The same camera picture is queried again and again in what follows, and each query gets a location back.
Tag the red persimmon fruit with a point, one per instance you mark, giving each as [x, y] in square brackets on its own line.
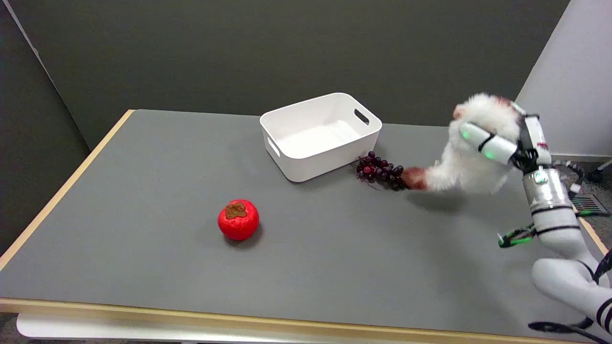
[238, 219]

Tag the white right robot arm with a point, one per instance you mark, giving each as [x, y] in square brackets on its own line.
[559, 224]

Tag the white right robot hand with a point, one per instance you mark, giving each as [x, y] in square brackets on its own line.
[497, 145]

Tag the dark purple grape bunch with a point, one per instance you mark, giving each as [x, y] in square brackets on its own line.
[380, 170]

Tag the white fluffy plush toy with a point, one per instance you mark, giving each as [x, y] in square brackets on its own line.
[471, 153]

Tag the floor vent grille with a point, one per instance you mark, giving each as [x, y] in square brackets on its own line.
[589, 204]

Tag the white plastic container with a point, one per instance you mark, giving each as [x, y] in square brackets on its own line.
[319, 136]

